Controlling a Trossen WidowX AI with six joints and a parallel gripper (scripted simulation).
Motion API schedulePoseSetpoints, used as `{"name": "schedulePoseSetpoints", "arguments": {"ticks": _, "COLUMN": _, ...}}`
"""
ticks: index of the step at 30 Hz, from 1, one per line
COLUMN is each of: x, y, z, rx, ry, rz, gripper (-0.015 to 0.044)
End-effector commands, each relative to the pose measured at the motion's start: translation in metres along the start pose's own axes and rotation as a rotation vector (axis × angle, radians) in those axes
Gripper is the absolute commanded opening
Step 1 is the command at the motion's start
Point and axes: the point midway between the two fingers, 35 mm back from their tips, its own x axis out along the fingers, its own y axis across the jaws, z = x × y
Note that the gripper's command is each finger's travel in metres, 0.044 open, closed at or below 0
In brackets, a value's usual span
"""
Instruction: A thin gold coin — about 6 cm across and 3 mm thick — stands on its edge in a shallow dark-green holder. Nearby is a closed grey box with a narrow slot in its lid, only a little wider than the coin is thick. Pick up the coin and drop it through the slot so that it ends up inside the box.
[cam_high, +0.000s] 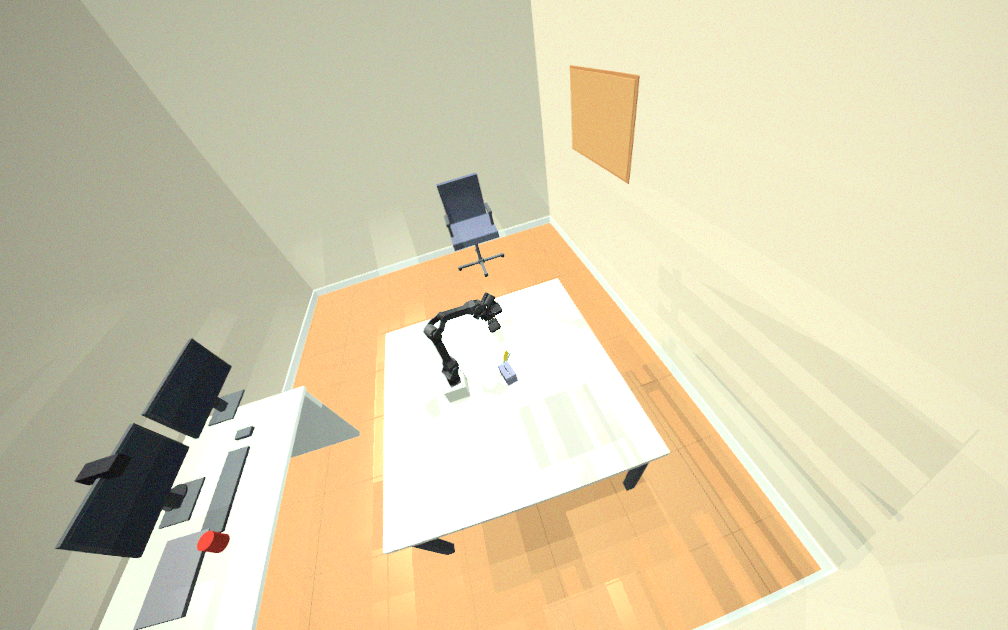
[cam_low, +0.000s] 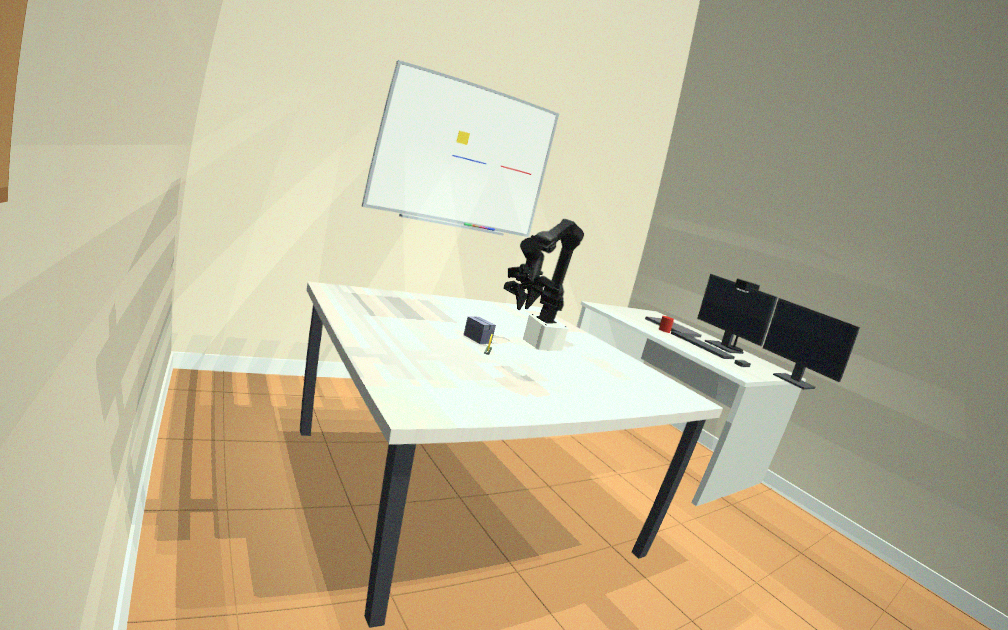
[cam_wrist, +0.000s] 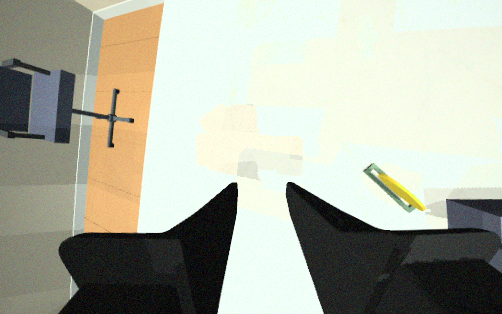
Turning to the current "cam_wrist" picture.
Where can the gold coin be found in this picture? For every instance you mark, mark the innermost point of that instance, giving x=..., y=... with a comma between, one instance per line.
x=402, y=192

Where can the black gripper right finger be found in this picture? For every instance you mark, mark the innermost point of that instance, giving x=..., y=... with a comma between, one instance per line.
x=352, y=263

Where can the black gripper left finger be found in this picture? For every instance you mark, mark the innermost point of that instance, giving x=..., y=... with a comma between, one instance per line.
x=191, y=256

